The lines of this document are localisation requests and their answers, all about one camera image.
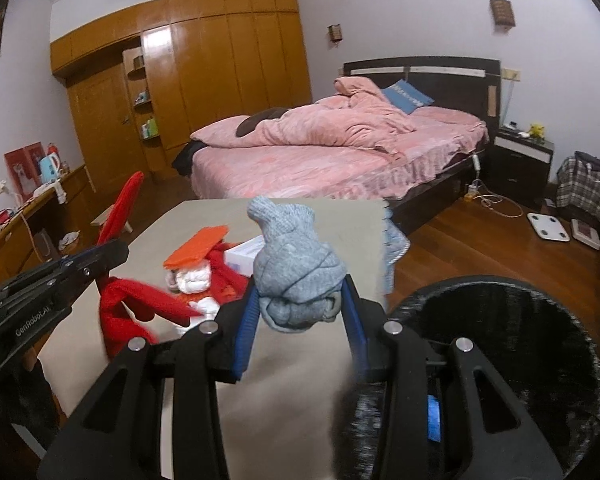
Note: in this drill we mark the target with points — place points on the red gift box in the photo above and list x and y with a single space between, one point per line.
22 170

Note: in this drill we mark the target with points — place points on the red fabric strip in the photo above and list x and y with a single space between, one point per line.
117 310

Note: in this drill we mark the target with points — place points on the black round bin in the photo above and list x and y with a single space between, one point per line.
505 310

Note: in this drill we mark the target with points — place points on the small blue shelf items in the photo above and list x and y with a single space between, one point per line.
141 95

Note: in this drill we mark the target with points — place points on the wooden wardrobe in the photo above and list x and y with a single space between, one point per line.
220 70

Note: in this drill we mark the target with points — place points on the light blue kettle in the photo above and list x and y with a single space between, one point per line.
50 167

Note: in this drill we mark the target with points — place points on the plaid clothes pile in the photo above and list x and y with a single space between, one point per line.
585 190

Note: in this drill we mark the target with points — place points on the dark nightstand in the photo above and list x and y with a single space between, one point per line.
517 170

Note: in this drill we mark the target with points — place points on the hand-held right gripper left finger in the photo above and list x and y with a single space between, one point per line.
245 332

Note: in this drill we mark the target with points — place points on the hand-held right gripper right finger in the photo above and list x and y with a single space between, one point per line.
357 342

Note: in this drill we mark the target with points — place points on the yellow plush toy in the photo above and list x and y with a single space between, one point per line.
536 130

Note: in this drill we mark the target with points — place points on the white crumpled tissue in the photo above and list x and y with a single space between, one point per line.
190 280

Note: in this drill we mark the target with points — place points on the wall socket strip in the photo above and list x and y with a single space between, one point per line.
511 74

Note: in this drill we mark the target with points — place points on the white hanging charger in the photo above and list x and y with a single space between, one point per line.
476 162

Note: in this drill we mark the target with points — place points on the white flat device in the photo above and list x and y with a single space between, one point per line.
586 233

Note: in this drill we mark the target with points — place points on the black clothing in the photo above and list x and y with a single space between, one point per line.
187 155

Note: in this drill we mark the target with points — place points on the wooden desk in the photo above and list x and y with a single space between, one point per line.
30 212

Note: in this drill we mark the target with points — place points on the green bottle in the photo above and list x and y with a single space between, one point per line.
151 127

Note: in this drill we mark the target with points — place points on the white bathroom scale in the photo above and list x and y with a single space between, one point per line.
546 226

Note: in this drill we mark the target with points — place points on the yellow power strip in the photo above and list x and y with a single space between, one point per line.
472 191

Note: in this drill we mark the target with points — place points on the light blue checked cloth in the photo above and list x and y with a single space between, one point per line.
392 247

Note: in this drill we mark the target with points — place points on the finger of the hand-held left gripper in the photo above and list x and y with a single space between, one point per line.
25 282
100 257

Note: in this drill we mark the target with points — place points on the blue pillow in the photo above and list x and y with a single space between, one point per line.
405 94

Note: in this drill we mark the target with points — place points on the brown cushion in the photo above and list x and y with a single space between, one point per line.
252 122

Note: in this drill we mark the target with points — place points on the crumpled white cloth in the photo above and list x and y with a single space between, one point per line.
70 240

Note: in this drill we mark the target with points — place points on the grey sock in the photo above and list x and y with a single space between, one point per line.
290 260

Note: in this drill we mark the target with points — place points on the white wooden stool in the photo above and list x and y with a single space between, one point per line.
100 218

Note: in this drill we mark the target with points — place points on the dark wooden bed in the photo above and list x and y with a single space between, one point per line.
290 172

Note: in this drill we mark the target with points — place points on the small blue piece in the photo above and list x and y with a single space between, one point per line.
433 417

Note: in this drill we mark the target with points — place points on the white cardboard box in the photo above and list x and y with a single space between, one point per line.
242 255

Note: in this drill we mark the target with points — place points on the pink duvet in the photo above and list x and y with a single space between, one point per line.
305 125

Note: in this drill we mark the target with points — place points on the dark cloth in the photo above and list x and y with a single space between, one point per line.
10 410

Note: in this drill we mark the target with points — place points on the wooden wall lamp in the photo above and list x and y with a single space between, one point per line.
335 33
502 11

